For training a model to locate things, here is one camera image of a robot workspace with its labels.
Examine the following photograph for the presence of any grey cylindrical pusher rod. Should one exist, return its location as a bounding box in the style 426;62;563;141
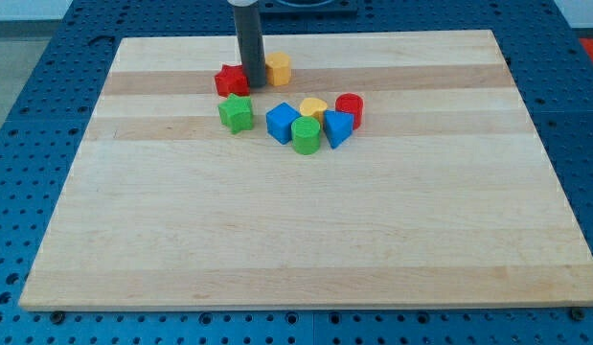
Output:
228;0;266;88

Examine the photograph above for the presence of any yellow hexagon block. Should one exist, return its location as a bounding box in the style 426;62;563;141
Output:
265;52;291;86

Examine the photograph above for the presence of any red star block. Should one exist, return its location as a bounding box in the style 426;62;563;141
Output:
214;64;250;98

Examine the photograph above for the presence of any green star block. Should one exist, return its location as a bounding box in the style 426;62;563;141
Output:
217;94;254;134

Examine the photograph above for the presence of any blue cube block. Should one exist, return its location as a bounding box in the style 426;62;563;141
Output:
265;103;300;145

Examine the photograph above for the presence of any yellow heart block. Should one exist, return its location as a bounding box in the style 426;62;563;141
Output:
299;98;328;127

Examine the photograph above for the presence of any green cylinder block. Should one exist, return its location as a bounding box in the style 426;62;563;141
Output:
291;117;321;155

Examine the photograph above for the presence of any red cylinder block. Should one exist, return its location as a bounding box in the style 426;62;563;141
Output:
335;93;364;129

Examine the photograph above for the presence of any blue triangle block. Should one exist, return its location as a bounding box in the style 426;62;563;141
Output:
324;110;354;149

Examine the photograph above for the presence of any wooden board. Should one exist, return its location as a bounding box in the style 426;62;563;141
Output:
19;30;593;311

